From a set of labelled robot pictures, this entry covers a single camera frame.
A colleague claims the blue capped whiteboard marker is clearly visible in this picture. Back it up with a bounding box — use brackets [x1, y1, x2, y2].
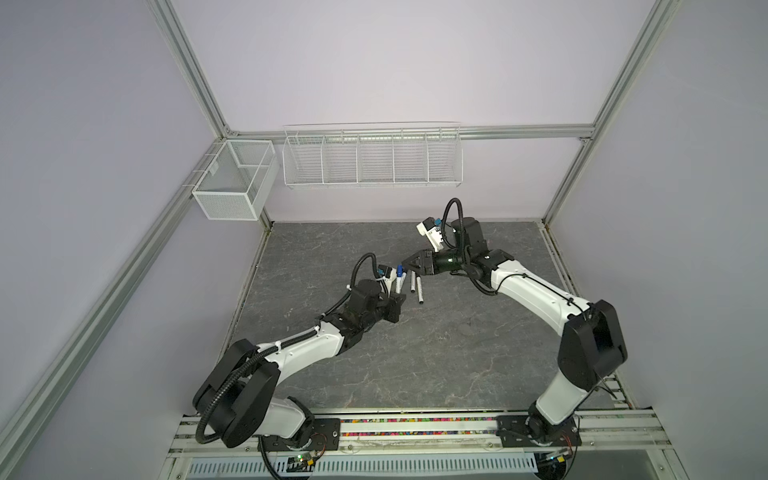
[394, 269, 407, 294]

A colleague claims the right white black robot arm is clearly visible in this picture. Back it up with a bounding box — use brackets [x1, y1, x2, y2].
[404, 217, 628, 444]

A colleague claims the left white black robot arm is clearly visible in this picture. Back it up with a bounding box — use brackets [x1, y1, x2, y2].
[193, 279, 406, 449]

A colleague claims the white mesh square basket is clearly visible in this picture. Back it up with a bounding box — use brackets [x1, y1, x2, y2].
[192, 140, 279, 221]

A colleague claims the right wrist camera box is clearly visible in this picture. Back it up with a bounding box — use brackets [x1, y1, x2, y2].
[416, 217, 445, 252]

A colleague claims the white wire long basket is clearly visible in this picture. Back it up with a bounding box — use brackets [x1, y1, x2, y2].
[282, 134, 464, 187]

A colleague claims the aluminium frame profile back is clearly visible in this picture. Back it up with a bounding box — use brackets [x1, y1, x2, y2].
[228, 121, 596, 142]

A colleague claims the aluminium frame profile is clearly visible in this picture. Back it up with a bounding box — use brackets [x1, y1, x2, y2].
[542, 0, 681, 228]
[228, 121, 596, 142]
[1, 1, 258, 479]

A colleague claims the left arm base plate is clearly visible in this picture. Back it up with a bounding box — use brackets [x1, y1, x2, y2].
[264, 418, 341, 452]

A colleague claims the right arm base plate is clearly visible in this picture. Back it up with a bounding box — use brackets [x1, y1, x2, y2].
[496, 414, 582, 448]

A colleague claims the white vented cable duct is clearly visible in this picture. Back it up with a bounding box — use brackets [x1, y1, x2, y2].
[186, 452, 538, 479]

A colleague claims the black corrugated left cable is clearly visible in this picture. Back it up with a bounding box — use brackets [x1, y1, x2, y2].
[194, 326, 319, 445]

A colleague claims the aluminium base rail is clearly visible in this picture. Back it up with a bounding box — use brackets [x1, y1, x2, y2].
[161, 407, 673, 460]

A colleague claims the aluminium frame profile left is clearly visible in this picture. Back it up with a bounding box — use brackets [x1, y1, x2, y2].
[1, 1, 258, 479]

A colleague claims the aluminium frame profile right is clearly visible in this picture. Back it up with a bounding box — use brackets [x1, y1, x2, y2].
[542, 0, 681, 228]

